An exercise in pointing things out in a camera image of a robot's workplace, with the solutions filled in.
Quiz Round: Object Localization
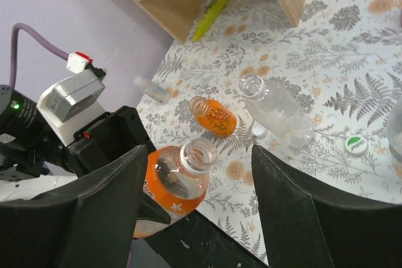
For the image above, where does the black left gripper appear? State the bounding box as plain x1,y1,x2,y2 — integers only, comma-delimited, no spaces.
67,106,171,225

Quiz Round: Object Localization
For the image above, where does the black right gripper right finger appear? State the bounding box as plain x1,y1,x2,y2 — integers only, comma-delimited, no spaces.
251,145,401,267

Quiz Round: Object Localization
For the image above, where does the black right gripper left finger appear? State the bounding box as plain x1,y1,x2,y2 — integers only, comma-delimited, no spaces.
1,146,147,267

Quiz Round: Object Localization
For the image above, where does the white green bottle cap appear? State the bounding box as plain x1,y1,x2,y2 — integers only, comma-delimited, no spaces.
344,136,369,157

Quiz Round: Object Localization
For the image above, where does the blue white bottle cap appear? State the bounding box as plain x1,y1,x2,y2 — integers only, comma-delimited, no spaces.
252,123,268,139

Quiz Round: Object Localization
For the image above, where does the orange juice bottle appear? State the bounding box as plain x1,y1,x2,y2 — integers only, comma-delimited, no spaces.
189,96,237,137

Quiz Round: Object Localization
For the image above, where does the clear water bottle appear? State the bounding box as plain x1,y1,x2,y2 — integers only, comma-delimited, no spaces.
239,73,315,148

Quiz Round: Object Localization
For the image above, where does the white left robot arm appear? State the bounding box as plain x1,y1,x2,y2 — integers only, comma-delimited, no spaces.
1,85,171,225

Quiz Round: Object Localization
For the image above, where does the small clear bottle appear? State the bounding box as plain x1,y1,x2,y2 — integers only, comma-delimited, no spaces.
133,76,170,105

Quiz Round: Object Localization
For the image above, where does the black base bar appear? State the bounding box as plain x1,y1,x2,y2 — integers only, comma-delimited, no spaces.
145,211,266,267

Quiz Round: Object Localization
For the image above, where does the yellow green tube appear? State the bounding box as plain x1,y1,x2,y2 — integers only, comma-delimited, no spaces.
193,0,229,42

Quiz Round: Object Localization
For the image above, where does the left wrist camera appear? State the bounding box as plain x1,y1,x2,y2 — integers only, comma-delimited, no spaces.
36,69,106,146

